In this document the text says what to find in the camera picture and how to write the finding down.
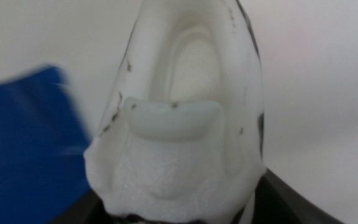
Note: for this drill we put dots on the blue mat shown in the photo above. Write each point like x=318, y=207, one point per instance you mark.
x=26, y=140

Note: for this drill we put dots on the white shoe with black marks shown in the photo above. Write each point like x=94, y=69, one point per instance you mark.
x=179, y=168

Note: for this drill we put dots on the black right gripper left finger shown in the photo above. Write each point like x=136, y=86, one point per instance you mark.
x=85, y=213

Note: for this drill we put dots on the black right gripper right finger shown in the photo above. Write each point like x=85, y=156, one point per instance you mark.
x=278, y=208

